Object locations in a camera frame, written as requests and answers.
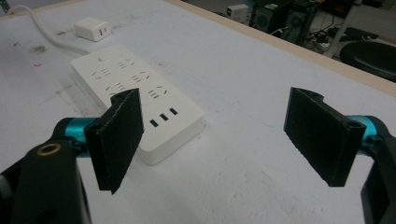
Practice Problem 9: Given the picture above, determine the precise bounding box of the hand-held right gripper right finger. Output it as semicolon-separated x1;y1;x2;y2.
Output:
283;87;368;188

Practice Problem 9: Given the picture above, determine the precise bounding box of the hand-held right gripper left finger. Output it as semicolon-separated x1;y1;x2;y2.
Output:
83;87;145;195

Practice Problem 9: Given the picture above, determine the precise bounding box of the white power strip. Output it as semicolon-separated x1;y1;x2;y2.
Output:
70;44;205;166

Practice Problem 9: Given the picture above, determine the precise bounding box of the white charger plug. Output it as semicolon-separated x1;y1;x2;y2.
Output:
74;16;112;43

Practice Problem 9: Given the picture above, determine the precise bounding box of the black round stool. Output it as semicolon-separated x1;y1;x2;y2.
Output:
339;40;396;83

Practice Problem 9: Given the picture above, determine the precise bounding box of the white metal stand leg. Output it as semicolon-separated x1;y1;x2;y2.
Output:
323;0;363;58

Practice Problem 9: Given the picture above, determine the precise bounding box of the black computer tower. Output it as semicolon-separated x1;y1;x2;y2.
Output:
250;0;319;45

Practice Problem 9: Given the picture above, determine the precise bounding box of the white box device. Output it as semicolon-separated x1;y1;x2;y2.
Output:
226;3;250;24

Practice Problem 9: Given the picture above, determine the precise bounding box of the white power strip cable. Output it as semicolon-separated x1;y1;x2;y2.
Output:
7;5;92;56

